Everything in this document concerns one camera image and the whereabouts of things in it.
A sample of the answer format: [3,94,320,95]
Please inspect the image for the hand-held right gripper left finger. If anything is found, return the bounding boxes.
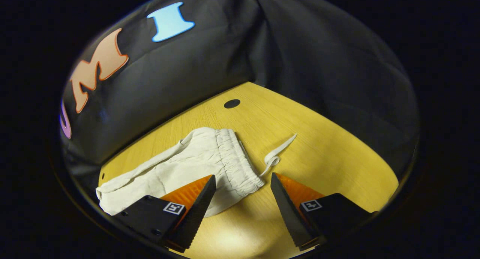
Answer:
[114,174,217,253]

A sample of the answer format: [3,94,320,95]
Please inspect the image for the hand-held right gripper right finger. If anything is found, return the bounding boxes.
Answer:
[270,172,378,252]

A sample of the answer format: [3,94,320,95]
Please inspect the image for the black backdrop cloth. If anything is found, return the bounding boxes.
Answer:
[59,0,420,203]

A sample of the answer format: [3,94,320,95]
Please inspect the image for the cream white jeans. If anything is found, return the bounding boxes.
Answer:
[96,127,298,217]

